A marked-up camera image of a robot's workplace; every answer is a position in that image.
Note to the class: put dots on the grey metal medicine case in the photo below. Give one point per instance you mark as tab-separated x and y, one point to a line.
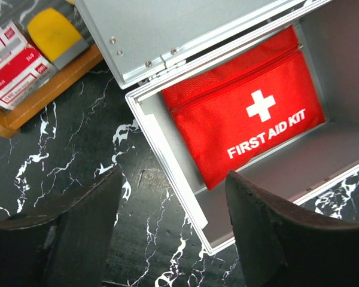
152	45

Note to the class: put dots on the red first aid kit pouch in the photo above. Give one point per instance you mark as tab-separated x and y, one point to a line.
245	107

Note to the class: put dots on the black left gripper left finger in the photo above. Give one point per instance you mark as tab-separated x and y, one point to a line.
62	241

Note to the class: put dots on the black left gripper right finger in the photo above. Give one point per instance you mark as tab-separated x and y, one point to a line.
282	244

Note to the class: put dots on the yellow grey scraper tool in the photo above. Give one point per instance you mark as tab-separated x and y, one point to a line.
56	37

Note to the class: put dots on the orange wooden rack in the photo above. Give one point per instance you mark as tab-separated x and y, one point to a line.
11	122

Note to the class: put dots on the red white medicine box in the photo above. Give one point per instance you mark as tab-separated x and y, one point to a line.
23	68

